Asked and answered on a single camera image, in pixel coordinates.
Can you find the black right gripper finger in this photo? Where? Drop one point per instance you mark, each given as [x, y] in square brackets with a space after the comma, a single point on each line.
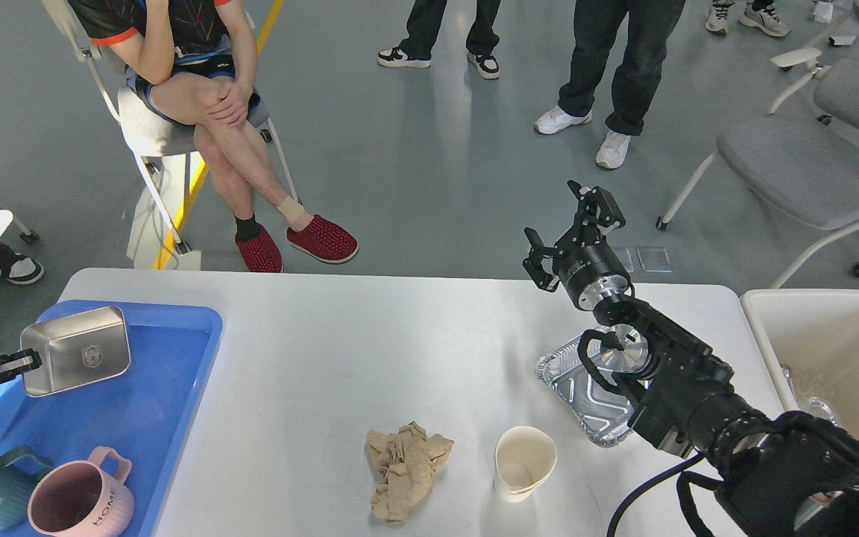
[597, 213]
[534, 263]

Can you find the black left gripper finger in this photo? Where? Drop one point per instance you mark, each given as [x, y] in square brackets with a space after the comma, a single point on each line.
[1, 377]
[19, 362]

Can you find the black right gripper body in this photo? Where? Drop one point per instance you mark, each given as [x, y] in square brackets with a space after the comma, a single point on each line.
[591, 273]

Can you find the stainless steel rectangular tin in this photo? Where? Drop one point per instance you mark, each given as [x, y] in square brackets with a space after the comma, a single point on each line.
[77, 350]

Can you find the pink plastic mug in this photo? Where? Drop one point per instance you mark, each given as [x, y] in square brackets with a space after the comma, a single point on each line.
[84, 498]

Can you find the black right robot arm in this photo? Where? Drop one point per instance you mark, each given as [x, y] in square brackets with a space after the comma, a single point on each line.
[795, 475]

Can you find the blue plastic tray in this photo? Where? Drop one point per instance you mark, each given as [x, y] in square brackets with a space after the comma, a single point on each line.
[145, 414]

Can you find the aluminium foil tray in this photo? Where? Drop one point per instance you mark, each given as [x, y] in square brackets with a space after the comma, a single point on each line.
[604, 415]

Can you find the white paper cup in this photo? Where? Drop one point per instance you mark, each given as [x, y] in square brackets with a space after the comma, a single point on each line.
[524, 458]

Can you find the crumpled brown paper napkin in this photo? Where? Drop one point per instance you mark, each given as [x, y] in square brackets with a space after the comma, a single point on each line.
[406, 463]

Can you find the grey padded chair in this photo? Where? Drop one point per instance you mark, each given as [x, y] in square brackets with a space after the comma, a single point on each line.
[801, 166]

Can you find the white folding chair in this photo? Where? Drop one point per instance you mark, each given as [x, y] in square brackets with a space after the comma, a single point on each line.
[148, 137]

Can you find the person grey sneakers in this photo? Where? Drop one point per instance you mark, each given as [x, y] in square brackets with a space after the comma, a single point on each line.
[757, 14]

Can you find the white plastic waste bin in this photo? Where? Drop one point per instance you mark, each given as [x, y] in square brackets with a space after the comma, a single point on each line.
[809, 339]

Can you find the seated person red shoes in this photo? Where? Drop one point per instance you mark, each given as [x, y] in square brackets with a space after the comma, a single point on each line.
[194, 63]

